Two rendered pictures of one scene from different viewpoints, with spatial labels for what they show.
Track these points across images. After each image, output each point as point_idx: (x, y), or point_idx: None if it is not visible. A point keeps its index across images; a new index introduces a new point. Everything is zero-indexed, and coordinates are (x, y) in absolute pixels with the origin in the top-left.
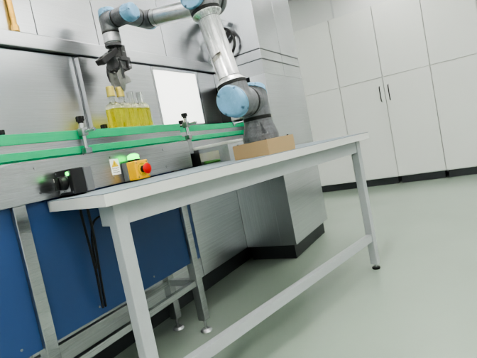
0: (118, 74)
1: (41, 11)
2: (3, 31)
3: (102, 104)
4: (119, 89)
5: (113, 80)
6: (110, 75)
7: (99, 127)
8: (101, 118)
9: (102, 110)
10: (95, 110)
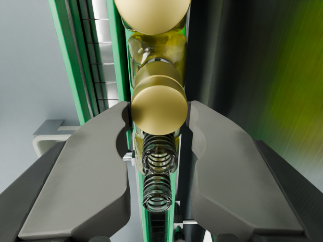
0: (112, 172)
1: None
2: None
3: (307, 78)
4: (139, 84)
5: (204, 147)
6: (260, 192)
7: (262, 6)
8: (275, 30)
9: (290, 58)
10: (308, 5)
